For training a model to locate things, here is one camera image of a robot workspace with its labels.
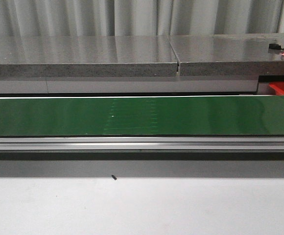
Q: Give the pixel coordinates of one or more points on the grey stone counter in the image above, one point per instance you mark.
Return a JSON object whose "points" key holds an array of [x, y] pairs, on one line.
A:
{"points": [[140, 65]]}

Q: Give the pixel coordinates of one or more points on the green conveyor belt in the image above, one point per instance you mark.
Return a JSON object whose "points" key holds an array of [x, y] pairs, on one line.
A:
{"points": [[142, 116]]}

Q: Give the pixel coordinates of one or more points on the white pleated curtain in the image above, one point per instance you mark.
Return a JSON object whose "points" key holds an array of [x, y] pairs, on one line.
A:
{"points": [[139, 17]]}

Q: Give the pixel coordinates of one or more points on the aluminium conveyor frame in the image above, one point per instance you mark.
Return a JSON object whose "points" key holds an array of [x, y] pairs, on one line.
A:
{"points": [[143, 144]]}

